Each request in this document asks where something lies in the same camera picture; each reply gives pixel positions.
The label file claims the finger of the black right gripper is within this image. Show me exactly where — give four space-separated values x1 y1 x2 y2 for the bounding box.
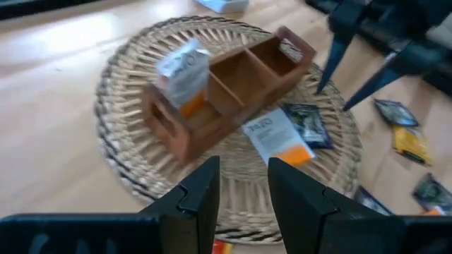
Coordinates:
341 47 444 113
316 33 355 95

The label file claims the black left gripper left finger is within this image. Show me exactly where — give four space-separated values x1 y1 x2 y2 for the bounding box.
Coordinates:
139 156 220 254

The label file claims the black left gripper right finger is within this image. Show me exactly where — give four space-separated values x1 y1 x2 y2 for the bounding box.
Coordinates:
267 157 403 254

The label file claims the orange Ahmad mango tea packet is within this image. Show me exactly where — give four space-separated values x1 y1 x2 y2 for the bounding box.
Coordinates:
210 238 234 254

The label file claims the yellow Ahmad tea packet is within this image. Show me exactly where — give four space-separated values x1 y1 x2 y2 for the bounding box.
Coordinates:
392 125 434 168

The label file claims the wooden tea organizer box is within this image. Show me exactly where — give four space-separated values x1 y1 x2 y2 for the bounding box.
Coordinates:
141 25 317 167

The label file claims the round wicker basket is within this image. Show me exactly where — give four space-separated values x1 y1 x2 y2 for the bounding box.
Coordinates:
93 15 364 245

